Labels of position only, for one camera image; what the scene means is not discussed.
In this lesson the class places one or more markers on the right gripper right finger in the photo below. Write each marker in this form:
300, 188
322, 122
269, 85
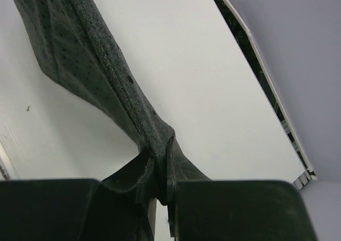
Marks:
202, 209

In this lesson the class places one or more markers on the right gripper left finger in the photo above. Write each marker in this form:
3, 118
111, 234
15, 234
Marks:
115, 208

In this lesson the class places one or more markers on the dark grey dotted skirt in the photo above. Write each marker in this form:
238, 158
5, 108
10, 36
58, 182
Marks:
75, 48

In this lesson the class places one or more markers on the aluminium rail frame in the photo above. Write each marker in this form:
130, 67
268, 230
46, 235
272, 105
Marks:
304, 179

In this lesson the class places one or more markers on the white back wall trim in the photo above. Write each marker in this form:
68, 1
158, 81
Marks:
288, 126

